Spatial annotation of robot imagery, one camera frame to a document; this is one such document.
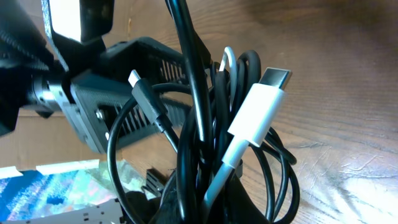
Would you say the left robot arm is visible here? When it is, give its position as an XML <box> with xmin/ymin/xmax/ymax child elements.
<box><xmin>1</xmin><ymin>1</ymin><xmax>189</xmax><ymax>154</ymax></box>

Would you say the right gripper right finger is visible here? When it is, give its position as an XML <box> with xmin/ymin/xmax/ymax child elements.
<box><xmin>224</xmin><ymin>174</ymin><xmax>269</xmax><ymax>224</ymax></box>

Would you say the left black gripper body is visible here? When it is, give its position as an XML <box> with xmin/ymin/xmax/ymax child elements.
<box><xmin>49</xmin><ymin>70</ymin><xmax>109</xmax><ymax>154</ymax></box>

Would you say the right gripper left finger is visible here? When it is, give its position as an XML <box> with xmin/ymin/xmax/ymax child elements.
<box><xmin>149</xmin><ymin>174</ymin><xmax>199</xmax><ymax>224</ymax></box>

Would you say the black cable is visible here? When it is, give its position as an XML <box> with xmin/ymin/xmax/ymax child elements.
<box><xmin>106</xmin><ymin>0</ymin><xmax>301</xmax><ymax>224</ymax></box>

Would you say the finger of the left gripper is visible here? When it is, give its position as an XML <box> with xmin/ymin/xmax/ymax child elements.
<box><xmin>99</xmin><ymin>37</ymin><xmax>189</xmax><ymax>85</ymax></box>
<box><xmin>70</xmin><ymin>73</ymin><xmax>192</xmax><ymax>153</ymax></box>

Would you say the white cable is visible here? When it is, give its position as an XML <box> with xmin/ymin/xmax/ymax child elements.
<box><xmin>200</xmin><ymin>46</ymin><xmax>293</xmax><ymax>222</ymax></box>

